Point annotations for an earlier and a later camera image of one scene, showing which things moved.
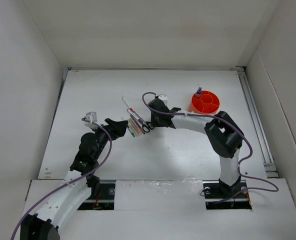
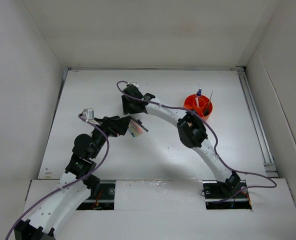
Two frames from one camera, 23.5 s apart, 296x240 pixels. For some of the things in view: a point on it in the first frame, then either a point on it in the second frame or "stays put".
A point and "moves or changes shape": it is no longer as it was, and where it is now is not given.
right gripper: (154, 122) -> (127, 109)
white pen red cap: (130, 108) moves or changes shape
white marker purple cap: (139, 120) stays put
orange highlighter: (139, 130) stays put
